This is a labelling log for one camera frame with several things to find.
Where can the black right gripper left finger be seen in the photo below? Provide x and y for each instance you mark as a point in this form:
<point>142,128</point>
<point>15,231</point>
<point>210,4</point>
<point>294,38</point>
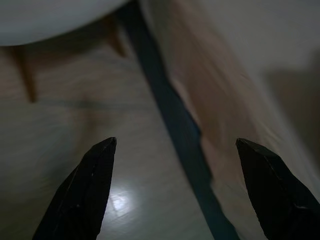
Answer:
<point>82,190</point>

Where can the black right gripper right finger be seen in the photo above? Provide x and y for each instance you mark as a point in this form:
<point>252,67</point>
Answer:
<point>280,195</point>

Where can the white plastic shell chair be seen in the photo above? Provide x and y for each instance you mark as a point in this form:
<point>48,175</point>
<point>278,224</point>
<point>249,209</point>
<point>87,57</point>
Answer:
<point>50,20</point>

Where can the bed with white sheet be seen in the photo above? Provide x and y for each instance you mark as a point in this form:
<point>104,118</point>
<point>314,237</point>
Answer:
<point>225,62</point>

